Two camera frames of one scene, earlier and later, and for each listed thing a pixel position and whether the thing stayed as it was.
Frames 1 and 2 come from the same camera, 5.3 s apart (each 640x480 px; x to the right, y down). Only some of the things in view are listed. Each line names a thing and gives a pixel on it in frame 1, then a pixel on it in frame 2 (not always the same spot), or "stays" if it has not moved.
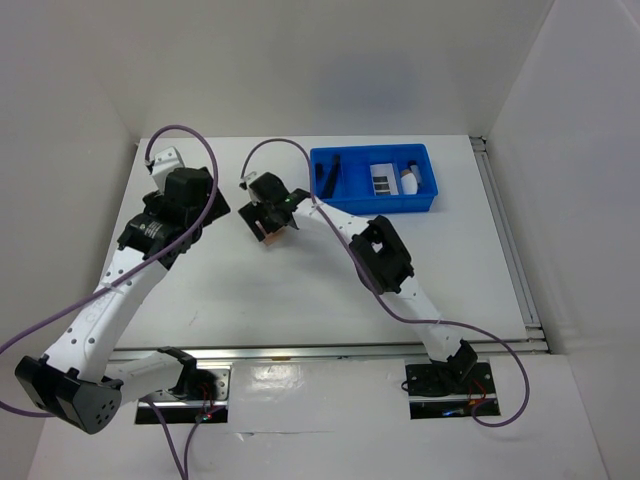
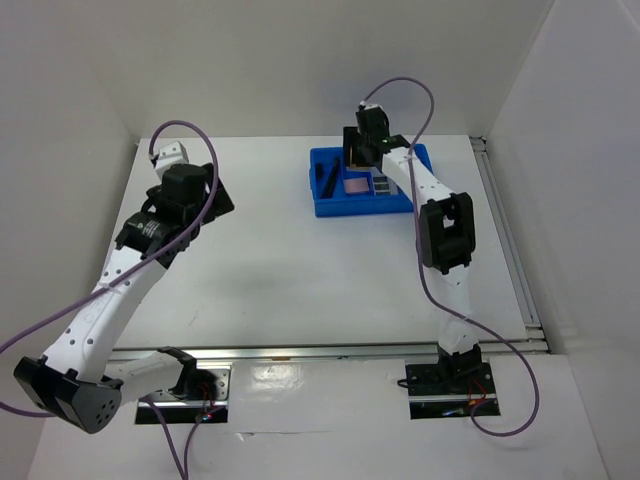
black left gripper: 221,208 stays
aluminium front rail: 331,353 stays
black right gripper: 251,214 to 350,139
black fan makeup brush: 329,188 stays
